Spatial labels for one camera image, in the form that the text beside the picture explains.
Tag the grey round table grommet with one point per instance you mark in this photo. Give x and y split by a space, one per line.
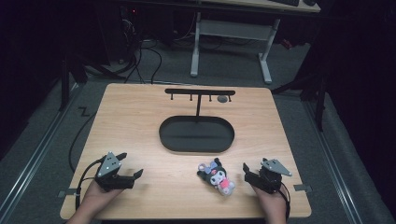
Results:
222 99

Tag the person's left hand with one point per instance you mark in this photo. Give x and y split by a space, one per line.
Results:
96 199

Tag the black computer mouse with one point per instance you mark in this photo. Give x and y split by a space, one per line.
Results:
309 2

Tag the black keyboard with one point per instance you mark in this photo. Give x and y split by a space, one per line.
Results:
285 2

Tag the person's right hand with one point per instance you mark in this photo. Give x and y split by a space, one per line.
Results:
274 203

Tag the small red object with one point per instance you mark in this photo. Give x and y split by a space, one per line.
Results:
287 43

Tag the black and pink plush toy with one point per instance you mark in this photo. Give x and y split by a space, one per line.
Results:
218 177

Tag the black hook rack with tray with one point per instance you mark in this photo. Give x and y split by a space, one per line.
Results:
196 135

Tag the black computer tower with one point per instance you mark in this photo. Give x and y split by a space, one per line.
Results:
120 34

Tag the white-framed wooden desk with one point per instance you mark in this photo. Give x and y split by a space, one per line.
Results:
233 29

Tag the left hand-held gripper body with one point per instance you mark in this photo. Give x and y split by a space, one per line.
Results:
109 165

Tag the grey tape strip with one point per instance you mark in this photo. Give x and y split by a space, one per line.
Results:
67 193
302 187

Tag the black metal stand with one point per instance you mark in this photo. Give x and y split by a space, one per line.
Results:
320 93
64 81

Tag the metal floor rail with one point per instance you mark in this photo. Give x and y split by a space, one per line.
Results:
40 149
334 165

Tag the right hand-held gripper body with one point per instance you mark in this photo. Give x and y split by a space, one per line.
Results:
271 179

